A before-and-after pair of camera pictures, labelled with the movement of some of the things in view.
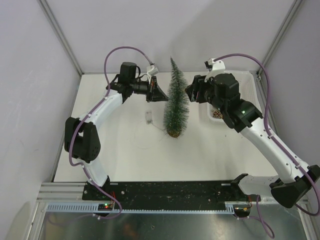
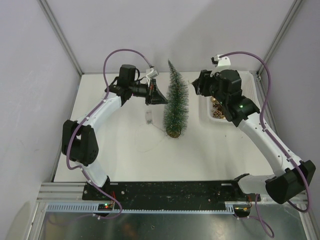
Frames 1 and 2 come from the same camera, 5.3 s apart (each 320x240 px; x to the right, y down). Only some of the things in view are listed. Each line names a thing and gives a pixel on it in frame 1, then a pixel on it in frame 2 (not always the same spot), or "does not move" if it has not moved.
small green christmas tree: [176, 113] does not move
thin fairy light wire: [151, 146] to [149, 150]
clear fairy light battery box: [148, 117] does not move
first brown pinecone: [217, 114] does not move
